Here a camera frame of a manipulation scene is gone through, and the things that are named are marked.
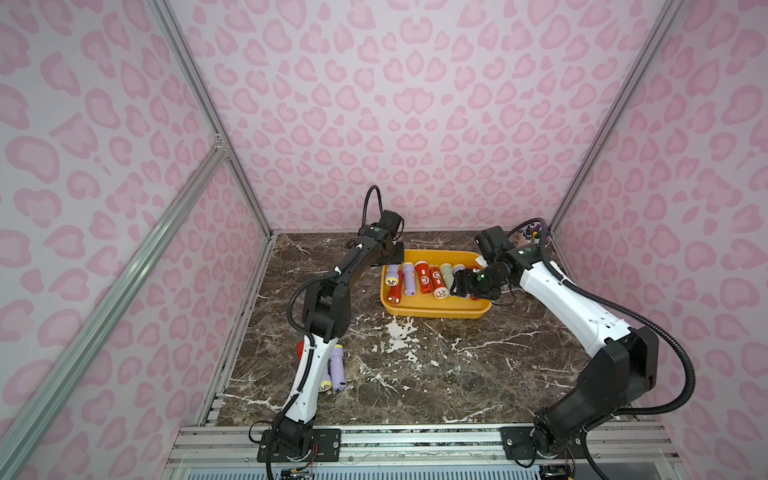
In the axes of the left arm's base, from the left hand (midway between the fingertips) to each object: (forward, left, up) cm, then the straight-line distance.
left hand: (400, 256), depth 102 cm
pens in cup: (+5, -45, +6) cm, 46 cm away
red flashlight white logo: (-2, -7, -4) cm, 9 cm away
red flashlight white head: (-12, -13, -3) cm, 18 cm away
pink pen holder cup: (+4, -43, +3) cm, 43 cm away
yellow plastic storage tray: (-9, -7, -7) cm, 13 cm away
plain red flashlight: (-12, +2, -4) cm, 13 cm away
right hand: (-21, -16, +10) cm, 28 cm away
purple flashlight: (-6, -3, -5) cm, 8 cm away
